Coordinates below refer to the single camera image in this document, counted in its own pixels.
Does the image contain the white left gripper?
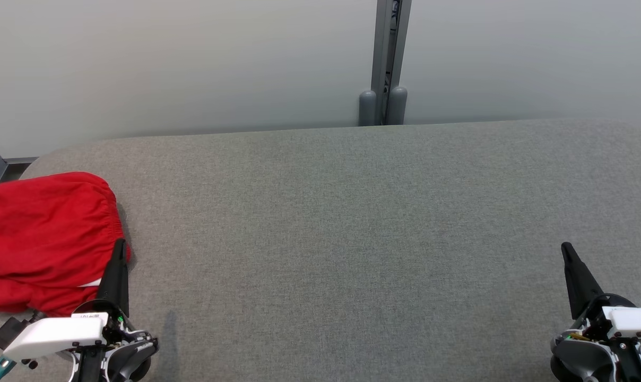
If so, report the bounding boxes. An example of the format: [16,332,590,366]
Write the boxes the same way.
[3,238,136,363]

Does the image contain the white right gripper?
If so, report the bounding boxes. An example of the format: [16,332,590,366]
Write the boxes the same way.
[561,242,641,344]

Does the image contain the red shorts with white stripe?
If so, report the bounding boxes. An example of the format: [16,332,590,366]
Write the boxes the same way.
[0,171,132,298]

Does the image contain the grey metal partition post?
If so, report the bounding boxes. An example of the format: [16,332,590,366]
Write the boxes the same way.
[371,0,412,126]

